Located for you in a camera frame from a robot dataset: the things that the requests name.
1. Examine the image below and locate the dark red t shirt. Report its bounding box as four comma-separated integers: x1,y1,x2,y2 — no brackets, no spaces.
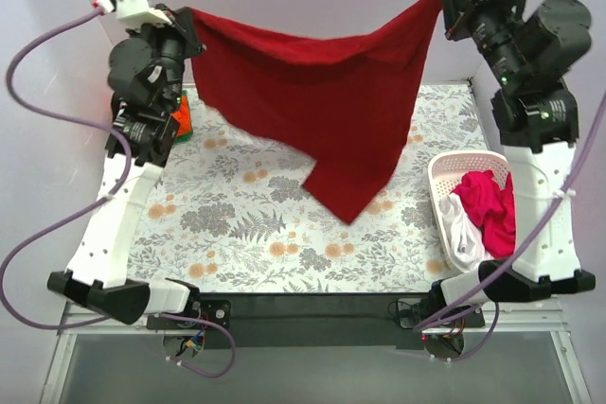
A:
192,0,442,223

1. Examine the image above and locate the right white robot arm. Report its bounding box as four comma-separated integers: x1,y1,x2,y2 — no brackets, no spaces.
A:
419,0,596,326

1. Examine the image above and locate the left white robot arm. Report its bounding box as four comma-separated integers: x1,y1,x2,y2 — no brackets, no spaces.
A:
46,8,205,328

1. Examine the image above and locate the folded green t shirt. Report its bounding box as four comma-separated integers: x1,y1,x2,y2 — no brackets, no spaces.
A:
172,91,195,146

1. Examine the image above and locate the folded orange t shirt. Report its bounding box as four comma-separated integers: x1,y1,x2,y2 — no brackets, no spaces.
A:
169,100,194,140

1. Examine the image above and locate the white plastic laundry basket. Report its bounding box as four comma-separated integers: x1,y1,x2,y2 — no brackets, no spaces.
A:
427,150,509,273

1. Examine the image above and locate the pink t shirt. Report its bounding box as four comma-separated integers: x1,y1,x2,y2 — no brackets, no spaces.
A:
453,170,516,259

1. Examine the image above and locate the floral table cloth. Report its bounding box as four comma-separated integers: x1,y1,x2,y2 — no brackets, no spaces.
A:
128,84,487,292

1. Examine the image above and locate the white t shirt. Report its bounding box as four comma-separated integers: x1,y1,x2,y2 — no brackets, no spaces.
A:
437,193,492,272

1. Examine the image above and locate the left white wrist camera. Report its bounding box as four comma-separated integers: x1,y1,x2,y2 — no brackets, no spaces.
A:
93,0,173,31

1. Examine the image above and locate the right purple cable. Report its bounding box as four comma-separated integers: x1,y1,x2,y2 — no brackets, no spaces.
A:
414,0,606,365

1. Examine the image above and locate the aluminium frame rail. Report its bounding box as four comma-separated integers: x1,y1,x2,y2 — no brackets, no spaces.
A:
43,300,590,403

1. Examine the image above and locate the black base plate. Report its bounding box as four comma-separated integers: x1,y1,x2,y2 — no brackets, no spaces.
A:
146,292,487,351

